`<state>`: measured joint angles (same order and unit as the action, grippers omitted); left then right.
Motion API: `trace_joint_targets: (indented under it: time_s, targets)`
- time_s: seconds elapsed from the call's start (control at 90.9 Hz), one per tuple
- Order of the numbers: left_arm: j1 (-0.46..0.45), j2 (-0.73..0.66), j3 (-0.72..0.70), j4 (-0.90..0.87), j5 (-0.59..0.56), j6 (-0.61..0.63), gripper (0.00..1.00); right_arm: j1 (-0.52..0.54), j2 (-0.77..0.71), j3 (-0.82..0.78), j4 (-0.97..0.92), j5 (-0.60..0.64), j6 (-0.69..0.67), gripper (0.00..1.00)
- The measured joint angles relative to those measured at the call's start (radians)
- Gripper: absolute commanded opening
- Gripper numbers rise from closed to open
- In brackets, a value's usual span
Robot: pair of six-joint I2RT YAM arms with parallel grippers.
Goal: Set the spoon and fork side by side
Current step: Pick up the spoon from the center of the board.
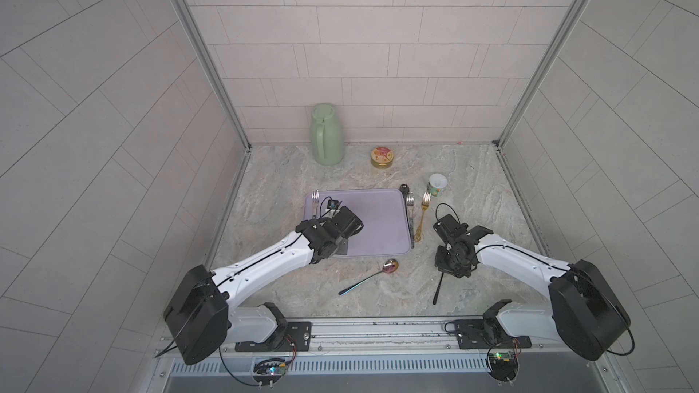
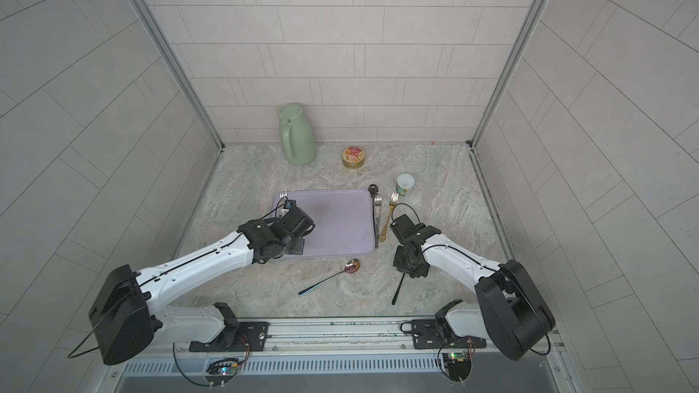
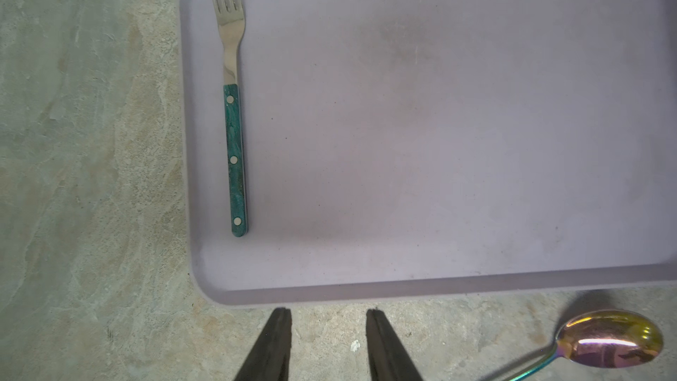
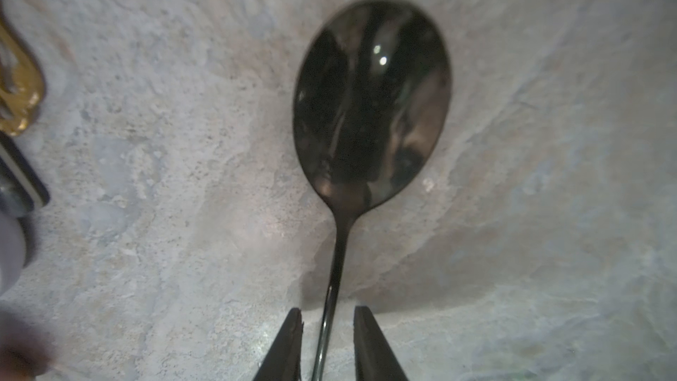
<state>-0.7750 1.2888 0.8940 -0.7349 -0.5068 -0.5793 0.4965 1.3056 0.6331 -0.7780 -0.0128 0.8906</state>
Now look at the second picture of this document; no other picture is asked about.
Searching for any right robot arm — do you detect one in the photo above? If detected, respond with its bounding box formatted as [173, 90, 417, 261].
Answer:
[393, 227, 556, 360]

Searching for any right controller board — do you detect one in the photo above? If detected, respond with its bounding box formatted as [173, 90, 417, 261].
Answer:
[441, 352, 473, 383]

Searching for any right corner aluminium post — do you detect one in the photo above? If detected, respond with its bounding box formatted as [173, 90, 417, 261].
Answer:
[467, 0, 548, 149]

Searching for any corner aluminium post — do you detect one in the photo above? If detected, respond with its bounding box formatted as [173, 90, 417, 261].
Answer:
[467, 0, 548, 149]
[129, 0, 226, 153]

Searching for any black spoon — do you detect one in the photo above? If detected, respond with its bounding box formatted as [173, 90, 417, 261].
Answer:
[368, 184, 379, 247]
[391, 273, 406, 306]

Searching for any controller board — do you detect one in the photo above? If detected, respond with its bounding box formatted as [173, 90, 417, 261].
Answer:
[205, 358, 242, 389]
[441, 352, 473, 383]

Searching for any left corner aluminium post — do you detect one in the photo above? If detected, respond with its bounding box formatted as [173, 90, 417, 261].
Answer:
[129, 0, 226, 153]

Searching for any ornate gold fork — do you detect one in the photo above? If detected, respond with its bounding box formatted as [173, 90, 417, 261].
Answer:
[378, 191, 400, 243]

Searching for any lilac plastic tray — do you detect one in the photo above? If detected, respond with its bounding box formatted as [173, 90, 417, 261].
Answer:
[287, 188, 376, 258]

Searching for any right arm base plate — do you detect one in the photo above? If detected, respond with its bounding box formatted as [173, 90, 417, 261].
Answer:
[400, 319, 487, 350]

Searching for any round floral tin can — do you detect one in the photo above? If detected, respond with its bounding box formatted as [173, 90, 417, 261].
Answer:
[341, 147, 365, 169]

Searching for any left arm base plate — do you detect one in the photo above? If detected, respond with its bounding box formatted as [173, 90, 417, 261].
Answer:
[189, 321, 269, 353]

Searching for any small white printed cup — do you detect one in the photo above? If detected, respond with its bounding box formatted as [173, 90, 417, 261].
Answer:
[396, 173, 416, 198]

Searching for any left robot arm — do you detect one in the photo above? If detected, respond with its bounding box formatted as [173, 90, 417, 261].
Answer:
[88, 201, 315, 366]

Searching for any left black cable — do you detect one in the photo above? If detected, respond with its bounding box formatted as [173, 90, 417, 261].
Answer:
[171, 342, 211, 389]

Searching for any left controller board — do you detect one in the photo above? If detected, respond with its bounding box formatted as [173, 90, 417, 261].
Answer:
[205, 358, 242, 389]

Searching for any aluminium mounting rail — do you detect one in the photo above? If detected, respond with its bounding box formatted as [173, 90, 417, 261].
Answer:
[108, 315, 566, 361]

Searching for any green thermos jug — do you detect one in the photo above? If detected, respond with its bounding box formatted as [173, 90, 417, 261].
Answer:
[279, 104, 316, 167]

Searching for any iridescent rainbow spoon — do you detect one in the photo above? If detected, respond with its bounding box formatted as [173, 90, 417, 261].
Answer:
[298, 258, 360, 296]

